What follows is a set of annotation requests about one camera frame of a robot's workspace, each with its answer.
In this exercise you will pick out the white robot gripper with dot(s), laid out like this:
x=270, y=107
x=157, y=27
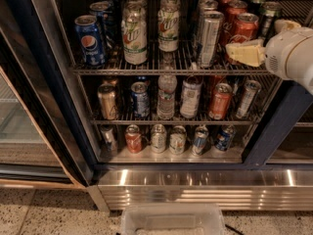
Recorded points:
x=283, y=53

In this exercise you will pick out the red coca-cola can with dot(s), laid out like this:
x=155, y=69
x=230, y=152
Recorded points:
x=245, y=27

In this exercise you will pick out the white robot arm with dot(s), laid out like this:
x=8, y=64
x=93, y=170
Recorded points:
x=288, y=54

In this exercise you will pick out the front green dark can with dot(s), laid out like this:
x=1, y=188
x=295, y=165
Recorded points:
x=269, y=12

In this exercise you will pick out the silver slim can middle shelf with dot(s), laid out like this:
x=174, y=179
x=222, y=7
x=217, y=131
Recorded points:
x=250, y=92

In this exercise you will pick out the front silver slim can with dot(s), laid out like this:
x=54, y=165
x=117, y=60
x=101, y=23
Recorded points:
x=211, y=24

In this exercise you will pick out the orange can middle shelf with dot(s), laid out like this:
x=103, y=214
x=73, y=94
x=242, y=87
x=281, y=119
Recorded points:
x=220, y=101

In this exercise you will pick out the second row 7up can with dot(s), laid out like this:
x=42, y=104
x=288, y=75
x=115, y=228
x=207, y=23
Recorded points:
x=168, y=28

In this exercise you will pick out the blue pepsi can bottom shelf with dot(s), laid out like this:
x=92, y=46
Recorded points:
x=224, y=137

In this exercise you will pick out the blue silver can bottom shelf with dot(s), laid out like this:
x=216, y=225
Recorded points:
x=200, y=139

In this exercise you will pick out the white green can bottom shelf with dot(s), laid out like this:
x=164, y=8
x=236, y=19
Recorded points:
x=177, y=140

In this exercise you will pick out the front white 7up can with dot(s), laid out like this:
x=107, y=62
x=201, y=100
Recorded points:
x=134, y=34

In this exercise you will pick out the blue can middle shelf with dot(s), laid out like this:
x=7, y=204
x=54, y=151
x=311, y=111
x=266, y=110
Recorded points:
x=140, y=99

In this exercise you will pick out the stainless steel fridge base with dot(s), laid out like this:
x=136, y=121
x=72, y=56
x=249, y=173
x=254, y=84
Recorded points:
x=232, y=190

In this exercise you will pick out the red can bottom shelf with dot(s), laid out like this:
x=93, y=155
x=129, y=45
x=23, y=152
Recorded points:
x=133, y=138

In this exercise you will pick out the gold can middle shelf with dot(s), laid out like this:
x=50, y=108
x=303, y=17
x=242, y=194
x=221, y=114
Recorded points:
x=107, y=99

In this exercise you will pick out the front blue pepsi can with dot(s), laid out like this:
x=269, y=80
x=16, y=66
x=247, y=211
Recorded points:
x=90, y=39

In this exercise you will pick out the dark can bottom left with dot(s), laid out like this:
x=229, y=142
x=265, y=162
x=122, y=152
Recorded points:
x=109, y=136

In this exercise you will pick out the open glass fridge door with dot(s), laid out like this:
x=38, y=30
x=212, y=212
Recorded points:
x=44, y=128

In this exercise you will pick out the white labelled bottle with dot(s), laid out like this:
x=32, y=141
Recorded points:
x=190, y=96

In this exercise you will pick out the clear water bottle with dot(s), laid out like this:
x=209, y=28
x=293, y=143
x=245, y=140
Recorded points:
x=167, y=84

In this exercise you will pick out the clear plastic bin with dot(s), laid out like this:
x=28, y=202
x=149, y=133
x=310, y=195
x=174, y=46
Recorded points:
x=172, y=219

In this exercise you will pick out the blue fridge door post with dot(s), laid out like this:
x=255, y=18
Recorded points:
x=287, y=107

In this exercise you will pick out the middle wire shelf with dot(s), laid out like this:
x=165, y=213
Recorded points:
x=270, y=86

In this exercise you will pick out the wire shelf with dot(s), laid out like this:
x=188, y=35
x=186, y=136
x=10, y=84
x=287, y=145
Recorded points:
x=178, y=62
x=270, y=86

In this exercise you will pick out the top wire shelf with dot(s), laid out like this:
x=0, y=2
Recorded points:
x=178, y=62

